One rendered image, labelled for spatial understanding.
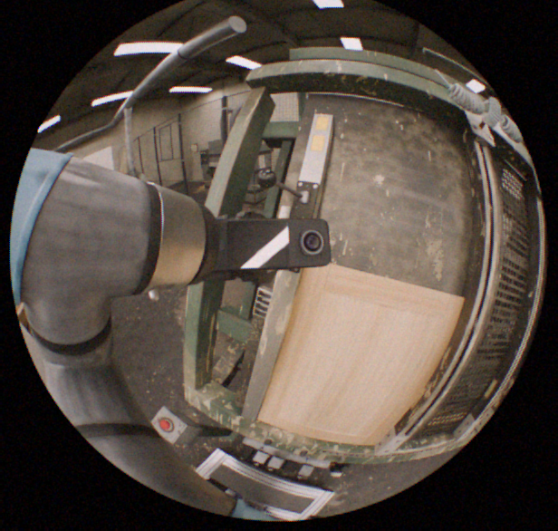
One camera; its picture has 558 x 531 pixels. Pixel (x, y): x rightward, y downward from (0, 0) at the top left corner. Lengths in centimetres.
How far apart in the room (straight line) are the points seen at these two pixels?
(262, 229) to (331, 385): 45
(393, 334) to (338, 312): 15
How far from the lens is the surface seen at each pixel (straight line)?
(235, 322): 59
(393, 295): 44
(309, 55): 116
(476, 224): 57
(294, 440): 70
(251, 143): 61
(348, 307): 43
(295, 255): 17
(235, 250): 16
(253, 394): 59
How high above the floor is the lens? 160
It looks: 35 degrees down
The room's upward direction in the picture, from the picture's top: straight up
